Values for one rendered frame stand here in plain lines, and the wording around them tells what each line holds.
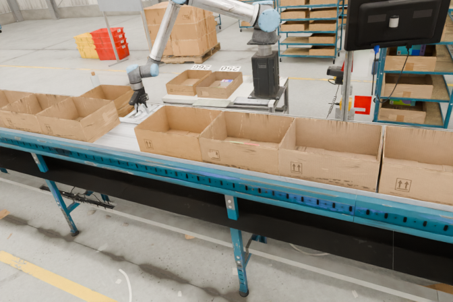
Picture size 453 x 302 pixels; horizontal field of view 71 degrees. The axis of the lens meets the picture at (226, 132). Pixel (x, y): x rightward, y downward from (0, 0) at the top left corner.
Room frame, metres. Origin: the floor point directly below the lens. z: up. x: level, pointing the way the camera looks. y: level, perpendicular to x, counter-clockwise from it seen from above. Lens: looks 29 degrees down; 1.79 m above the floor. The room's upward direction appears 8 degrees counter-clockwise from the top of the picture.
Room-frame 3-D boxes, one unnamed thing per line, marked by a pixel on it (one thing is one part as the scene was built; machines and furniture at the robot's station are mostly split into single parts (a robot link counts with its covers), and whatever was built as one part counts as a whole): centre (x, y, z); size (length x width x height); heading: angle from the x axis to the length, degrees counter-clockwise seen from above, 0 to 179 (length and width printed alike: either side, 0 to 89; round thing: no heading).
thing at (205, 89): (2.62, 0.00, 0.80); 0.38 x 0.28 x 0.10; 153
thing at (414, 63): (2.19, -1.41, 0.99); 0.40 x 0.30 x 0.10; 148
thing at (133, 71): (2.23, 0.61, 1.11); 0.10 x 0.09 x 0.12; 90
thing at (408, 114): (2.19, -1.41, 0.59); 0.40 x 0.30 x 0.10; 150
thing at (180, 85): (2.77, 0.27, 0.80); 0.38 x 0.28 x 0.10; 153
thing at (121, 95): (2.47, 0.93, 0.83); 0.39 x 0.29 x 0.17; 63
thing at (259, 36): (2.41, -0.38, 1.24); 0.19 x 0.19 x 0.10
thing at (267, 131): (1.33, -0.10, 0.96); 0.39 x 0.29 x 0.17; 62
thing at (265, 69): (2.41, -0.38, 0.91); 0.26 x 0.26 x 0.33; 65
